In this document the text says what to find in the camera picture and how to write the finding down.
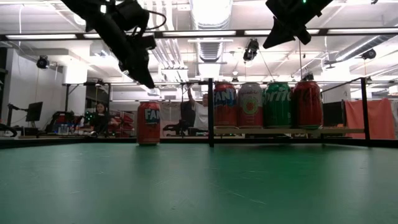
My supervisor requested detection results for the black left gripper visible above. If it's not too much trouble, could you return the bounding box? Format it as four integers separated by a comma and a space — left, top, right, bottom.
93, 0, 157, 90

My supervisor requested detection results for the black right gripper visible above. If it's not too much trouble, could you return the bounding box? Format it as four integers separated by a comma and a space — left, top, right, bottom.
262, 0, 334, 50

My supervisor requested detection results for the red Fanta can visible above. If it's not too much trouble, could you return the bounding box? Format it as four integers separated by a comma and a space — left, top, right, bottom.
213, 82, 238, 128
136, 101, 161, 146

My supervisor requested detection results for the green soda can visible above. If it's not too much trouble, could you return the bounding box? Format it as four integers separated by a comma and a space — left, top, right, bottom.
262, 82, 294, 128

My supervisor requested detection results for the red soda can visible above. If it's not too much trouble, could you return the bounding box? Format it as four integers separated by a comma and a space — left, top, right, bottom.
292, 80, 323, 129

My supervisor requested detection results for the silver and red can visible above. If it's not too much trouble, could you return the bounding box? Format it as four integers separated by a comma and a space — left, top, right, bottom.
237, 82, 264, 128

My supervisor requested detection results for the black monitor on arm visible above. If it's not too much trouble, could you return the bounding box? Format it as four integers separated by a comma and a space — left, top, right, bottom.
7, 101, 44, 125

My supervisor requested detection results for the red storage rack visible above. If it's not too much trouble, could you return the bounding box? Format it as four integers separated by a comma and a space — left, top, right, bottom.
111, 111, 135, 138

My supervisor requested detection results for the white hanging cloth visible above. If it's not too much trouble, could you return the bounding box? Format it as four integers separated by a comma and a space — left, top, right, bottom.
160, 102, 183, 138

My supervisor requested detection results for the person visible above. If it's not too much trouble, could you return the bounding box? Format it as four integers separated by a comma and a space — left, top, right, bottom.
186, 83, 210, 136
79, 101, 119, 138

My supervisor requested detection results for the black office chair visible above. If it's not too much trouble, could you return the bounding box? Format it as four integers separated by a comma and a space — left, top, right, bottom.
163, 100, 200, 137

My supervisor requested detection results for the black overhead light bar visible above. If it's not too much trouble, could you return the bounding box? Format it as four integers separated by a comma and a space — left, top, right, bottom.
0, 27, 398, 41

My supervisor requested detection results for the red storage bin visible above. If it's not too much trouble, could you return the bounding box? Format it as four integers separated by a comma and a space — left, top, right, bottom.
54, 112, 82, 126

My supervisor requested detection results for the black computer monitor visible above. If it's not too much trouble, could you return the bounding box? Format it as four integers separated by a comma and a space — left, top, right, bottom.
323, 101, 345, 127

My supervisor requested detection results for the green table mat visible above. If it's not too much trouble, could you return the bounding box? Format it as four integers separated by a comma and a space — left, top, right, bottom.
0, 142, 398, 224

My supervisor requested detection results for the thin hanging cable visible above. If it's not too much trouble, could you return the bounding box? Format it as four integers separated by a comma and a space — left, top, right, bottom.
297, 42, 304, 78

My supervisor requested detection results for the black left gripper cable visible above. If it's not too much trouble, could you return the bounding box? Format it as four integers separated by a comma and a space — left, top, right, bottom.
145, 10, 167, 32

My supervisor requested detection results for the black metal stand frame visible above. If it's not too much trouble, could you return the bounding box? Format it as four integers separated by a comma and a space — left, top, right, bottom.
62, 81, 209, 133

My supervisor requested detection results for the wooden shelf with black frame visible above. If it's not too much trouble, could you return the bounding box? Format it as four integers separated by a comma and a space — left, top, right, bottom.
206, 76, 393, 147

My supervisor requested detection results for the black metal rig frame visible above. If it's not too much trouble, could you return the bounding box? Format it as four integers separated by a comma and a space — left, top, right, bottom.
0, 136, 398, 149

